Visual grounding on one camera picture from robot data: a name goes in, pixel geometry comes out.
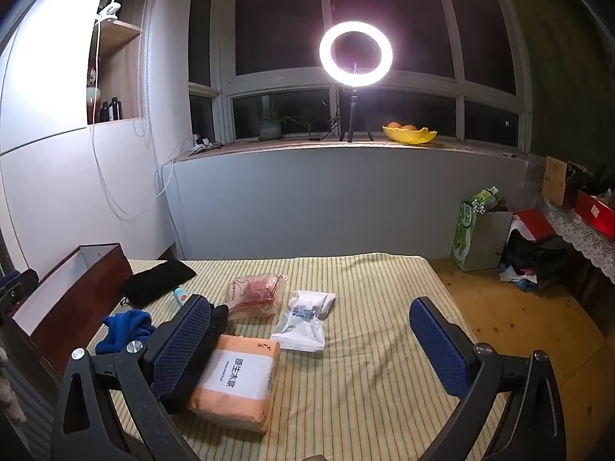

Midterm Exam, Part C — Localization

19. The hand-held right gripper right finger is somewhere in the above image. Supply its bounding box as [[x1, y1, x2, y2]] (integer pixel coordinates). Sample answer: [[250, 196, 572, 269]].
[[408, 296, 568, 461]]

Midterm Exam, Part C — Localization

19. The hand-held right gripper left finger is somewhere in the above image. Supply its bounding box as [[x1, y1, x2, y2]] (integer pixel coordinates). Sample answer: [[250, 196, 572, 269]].
[[50, 294, 226, 461]]

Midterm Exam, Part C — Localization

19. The blue cloth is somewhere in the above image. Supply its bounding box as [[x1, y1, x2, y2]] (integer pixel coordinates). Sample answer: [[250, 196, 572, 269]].
[[95, 310, 157, 355]]

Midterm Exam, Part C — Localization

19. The brown storage box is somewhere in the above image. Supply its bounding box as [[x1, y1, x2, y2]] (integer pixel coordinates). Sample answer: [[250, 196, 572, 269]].
[[10, 242, 133, 375]]

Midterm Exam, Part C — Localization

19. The orange tissue pack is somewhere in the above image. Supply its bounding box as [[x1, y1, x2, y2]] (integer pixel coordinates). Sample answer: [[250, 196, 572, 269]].
[[187, 333, 282, 435]]

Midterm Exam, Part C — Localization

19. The person's left forearm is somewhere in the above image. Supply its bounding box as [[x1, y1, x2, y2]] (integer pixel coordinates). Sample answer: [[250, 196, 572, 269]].
[[0, 346, 27, 423]]

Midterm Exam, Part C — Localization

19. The black pouch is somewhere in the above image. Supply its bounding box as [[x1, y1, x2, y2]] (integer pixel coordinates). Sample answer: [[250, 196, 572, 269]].
[[120, 259, 198, 308]]

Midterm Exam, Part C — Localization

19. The striped bed sheet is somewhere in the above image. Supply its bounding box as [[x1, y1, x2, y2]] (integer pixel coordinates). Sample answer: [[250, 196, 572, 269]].
[[86, 254, 510, 461]]

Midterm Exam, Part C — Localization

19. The red snack in clear bag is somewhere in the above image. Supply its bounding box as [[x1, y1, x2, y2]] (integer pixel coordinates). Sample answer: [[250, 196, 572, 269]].
[[223, 273, 286, 320]]

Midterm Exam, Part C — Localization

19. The white plastic bag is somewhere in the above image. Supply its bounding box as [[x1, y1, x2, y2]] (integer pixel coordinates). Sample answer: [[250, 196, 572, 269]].
[[270, 307, 326, 352]]

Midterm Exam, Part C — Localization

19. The grey cardboard box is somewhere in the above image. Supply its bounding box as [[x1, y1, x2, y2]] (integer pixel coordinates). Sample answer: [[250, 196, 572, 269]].
[[461, 210, 514, 272]]

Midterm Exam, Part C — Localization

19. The green printed tissue pack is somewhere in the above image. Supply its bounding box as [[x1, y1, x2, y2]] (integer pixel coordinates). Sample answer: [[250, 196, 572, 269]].
[[452, 199, 481, 272]]

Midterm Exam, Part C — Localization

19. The small white packet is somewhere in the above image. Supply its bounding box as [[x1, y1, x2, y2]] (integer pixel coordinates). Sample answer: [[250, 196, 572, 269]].
[[288, 290, 337, 320]]

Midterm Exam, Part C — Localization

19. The pile of clothes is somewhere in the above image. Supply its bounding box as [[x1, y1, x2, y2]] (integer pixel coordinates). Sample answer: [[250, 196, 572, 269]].
[[500, 209, 577, 294]]

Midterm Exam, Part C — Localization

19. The green carton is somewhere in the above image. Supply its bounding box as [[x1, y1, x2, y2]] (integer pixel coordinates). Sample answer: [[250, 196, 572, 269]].
[[473, 186, 500, 212]]

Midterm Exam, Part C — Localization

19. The white lace tablecloth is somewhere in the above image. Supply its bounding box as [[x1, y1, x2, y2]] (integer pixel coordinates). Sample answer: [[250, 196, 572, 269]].
[[521, 154, 615, 284]]

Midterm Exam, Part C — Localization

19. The wooden window sill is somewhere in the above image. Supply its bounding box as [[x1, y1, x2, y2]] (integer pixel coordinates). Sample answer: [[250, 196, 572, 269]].
[[173, 134, 529, 164]]

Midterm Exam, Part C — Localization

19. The brown cardboard piece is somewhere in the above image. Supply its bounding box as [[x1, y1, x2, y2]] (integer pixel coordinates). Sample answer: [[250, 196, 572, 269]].
[[544, 156, 570, 208]]

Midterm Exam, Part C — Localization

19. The red box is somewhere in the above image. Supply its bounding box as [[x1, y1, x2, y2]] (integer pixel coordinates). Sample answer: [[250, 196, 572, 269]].
[[575, 191, 615, 238]]

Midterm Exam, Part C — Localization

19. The yellow fruit bowl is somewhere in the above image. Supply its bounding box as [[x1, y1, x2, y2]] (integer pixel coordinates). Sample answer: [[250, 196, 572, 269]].
[[382, 125, 438, 146]]

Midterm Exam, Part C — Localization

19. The dark bag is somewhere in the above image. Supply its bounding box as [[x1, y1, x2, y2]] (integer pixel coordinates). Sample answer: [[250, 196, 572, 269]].
[[564, 161, 611, 207]]

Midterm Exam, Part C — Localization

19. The potted plant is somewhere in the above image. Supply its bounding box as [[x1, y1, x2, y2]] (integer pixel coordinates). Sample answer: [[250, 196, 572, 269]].
[[257, 101, 313, 140]]

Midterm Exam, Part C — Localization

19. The black tripod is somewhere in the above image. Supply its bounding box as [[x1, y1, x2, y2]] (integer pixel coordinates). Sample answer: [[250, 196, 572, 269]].
[[336, 87, 376, 143]]

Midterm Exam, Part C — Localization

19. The white framed window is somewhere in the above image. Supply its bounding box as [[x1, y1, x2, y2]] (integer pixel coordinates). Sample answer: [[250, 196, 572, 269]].
[[187, 0, 532, 152]]

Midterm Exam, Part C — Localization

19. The white hanging cable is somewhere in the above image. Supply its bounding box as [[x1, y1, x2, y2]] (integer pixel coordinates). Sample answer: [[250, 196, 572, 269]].
[[91, 24, 174, 217]]

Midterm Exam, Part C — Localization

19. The wooden wall shelf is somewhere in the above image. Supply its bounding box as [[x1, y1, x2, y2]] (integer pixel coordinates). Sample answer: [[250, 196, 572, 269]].
[[86, 0, 155, 126]]

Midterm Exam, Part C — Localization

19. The ring light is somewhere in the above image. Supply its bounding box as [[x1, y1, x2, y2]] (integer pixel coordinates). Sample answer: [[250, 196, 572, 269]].
[[318, 20, 394, 88]]

